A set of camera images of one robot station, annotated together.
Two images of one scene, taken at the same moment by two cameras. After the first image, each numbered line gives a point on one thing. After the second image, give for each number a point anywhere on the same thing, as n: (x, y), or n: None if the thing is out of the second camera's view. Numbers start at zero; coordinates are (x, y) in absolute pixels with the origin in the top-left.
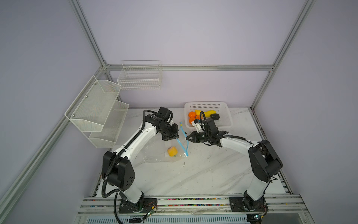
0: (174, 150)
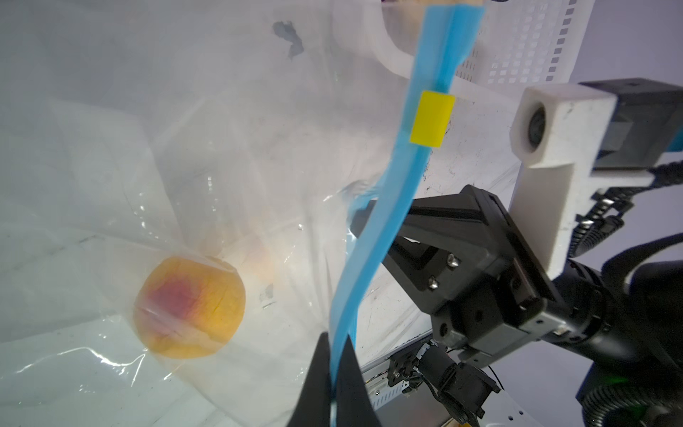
0: (189, 307)
